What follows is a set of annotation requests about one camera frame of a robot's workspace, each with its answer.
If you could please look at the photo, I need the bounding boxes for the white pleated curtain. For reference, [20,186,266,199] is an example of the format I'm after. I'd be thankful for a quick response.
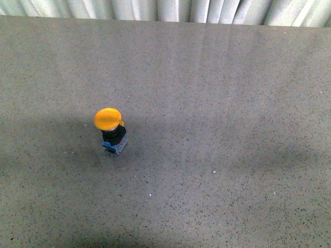
[1,0,330,27]

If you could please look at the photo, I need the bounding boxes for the yellow push button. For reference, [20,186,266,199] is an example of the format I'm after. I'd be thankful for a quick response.
[94,107,128,155]

